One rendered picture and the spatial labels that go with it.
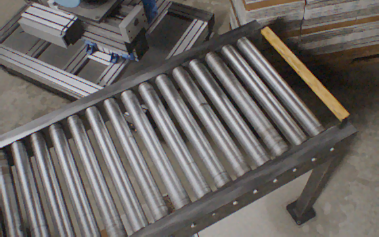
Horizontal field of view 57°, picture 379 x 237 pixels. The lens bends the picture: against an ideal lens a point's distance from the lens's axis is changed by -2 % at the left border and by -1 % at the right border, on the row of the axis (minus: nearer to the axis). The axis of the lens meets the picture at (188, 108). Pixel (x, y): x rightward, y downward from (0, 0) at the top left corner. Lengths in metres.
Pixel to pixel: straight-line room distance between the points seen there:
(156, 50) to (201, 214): 1.32
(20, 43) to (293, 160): 1.93
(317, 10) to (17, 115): 1.84
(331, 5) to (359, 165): 0.81
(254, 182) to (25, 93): 1.83
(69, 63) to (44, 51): 0.24
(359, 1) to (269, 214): 1.11
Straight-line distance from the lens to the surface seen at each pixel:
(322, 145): 1.08
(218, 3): 2.66
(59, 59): 2.28
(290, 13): 1.79
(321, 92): 1.15
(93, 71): 2.12
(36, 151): 1.20
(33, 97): 2.46
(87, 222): 1.04
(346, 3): 1.89
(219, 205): 0.98
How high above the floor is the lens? 1.73
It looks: 57 degrees down
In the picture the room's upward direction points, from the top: 11 degrees counter-clockwise
